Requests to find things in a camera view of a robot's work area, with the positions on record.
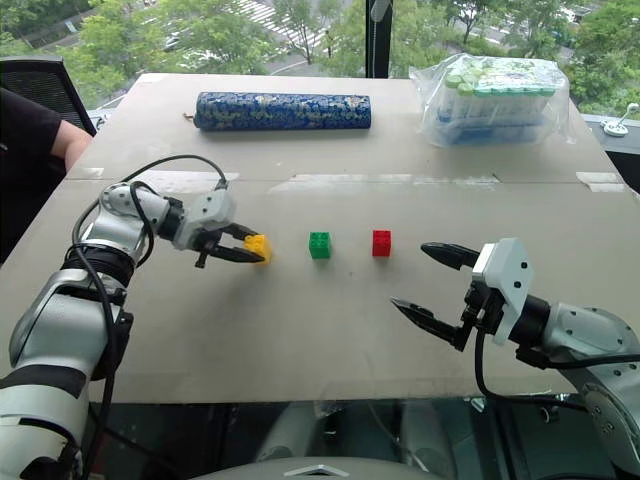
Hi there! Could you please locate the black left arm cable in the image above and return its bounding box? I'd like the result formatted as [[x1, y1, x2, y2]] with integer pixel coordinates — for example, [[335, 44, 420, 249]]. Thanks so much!
[[69, 153, 231, 480]]

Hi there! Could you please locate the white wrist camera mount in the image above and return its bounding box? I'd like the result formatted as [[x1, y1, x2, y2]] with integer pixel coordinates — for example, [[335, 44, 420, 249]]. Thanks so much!
[[172, 189, 237, 251], [471, 237, 536, 348]]

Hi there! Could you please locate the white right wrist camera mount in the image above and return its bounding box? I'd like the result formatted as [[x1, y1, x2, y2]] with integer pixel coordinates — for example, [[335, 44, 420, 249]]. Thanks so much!
[[471, 237, 536, 348]]

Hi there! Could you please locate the black window post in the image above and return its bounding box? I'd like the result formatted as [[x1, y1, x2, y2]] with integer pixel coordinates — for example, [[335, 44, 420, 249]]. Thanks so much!
[[365, 0, 393, 79]]

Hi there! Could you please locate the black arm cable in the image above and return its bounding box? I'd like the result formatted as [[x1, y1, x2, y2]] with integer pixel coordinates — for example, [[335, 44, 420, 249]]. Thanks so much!
[[473, 323, 640, 414], [69, 153, 231, 480]]

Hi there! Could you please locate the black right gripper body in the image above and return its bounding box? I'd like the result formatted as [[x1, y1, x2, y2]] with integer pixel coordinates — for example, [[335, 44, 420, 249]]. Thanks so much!
[[452, 280, 505, 354]]

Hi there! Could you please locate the green toy brick cube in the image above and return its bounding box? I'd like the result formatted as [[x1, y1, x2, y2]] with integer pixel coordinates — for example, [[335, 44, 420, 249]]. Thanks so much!
[[307, 230, 334, 261]]

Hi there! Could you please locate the plastic bag of tubes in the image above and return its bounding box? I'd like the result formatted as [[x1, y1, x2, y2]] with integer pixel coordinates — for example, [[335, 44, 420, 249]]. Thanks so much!
[[408, 51, 577, 150]]

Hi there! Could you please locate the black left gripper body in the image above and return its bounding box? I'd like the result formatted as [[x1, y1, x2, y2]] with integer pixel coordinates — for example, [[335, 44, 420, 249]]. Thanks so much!
[[192, 223, 236, 269]]

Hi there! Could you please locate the black office chair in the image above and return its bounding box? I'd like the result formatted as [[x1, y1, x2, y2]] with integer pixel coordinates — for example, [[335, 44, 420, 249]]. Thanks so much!
[[0, 55, 99, 137]]

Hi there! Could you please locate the red toy brick cube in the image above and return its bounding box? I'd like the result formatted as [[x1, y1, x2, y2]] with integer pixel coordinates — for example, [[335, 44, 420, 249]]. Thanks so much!
[[371, 228, 394, 259]]

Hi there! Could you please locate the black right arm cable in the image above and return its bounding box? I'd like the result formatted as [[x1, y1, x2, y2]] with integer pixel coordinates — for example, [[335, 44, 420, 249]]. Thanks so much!
[[473, 323, 640, 414]]

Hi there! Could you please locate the yellow toy brick cube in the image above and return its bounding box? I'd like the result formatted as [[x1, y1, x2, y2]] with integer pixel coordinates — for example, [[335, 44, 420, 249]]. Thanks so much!
[[242, 233, 275, 267]]

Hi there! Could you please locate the blue patterned roll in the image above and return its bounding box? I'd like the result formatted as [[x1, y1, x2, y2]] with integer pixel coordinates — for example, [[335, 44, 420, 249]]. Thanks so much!
[[193, 90, 374, 135]]

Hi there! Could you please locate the clear tape strip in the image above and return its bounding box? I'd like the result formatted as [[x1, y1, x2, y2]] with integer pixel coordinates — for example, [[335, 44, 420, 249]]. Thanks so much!
[[267, 172, 504, 196]]

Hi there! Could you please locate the white stand on sill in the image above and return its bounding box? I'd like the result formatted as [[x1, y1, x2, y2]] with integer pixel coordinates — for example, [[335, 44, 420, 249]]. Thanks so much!
[[601, 101, 640, 138]]

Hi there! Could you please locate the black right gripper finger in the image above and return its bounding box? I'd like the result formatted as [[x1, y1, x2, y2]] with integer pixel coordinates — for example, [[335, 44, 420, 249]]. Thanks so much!
[[420, 241, 482, 272], [389, 296, 462, 347]]

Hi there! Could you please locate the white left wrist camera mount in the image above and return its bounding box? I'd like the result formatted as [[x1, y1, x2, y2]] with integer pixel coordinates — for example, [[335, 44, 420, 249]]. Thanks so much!
[[172, 189, 237, 251]]

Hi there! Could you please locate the person in black shirt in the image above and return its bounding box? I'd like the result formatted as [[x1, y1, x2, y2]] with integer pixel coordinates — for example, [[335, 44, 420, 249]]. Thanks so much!
[[0, 86, 95, 267]]

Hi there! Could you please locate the silver robot torso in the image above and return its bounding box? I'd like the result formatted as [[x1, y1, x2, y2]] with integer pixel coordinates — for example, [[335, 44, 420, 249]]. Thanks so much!
[[192, 457, 454, 480]]

